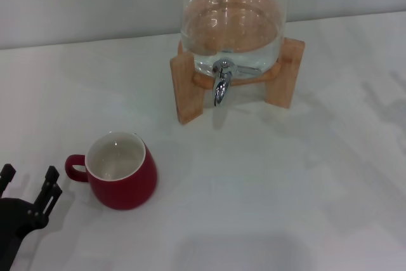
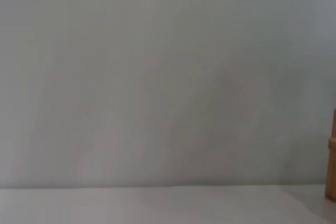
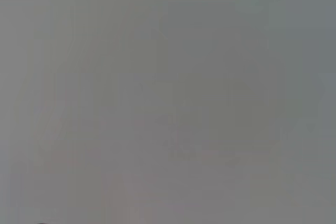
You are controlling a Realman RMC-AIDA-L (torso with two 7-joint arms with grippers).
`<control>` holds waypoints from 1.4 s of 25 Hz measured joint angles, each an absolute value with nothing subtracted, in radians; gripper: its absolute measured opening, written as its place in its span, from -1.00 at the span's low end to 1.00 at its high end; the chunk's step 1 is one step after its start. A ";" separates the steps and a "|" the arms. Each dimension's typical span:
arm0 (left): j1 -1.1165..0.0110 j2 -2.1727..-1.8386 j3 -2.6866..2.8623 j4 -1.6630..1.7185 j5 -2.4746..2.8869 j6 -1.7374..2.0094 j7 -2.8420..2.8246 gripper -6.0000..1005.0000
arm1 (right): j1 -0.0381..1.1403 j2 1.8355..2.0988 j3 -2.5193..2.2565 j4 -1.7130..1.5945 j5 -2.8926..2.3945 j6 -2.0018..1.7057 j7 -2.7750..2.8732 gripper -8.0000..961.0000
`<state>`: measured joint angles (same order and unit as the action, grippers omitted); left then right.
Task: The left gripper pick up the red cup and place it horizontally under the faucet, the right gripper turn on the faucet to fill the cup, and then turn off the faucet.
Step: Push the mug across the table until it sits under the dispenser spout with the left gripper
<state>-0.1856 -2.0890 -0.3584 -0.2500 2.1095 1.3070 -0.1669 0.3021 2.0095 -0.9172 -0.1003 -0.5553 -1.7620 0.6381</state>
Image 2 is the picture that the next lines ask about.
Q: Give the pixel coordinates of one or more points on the wooden dispenser stand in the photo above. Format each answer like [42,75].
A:
[331,166]

